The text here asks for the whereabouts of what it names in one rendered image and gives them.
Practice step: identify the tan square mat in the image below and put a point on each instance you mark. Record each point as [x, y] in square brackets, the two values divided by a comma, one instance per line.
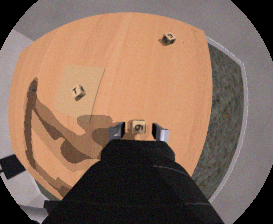
[90, 78]

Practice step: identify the beige letter block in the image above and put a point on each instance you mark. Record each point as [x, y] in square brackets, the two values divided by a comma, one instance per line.
[138, 126]
[32, 89]
[78, 92]
[169, 38]

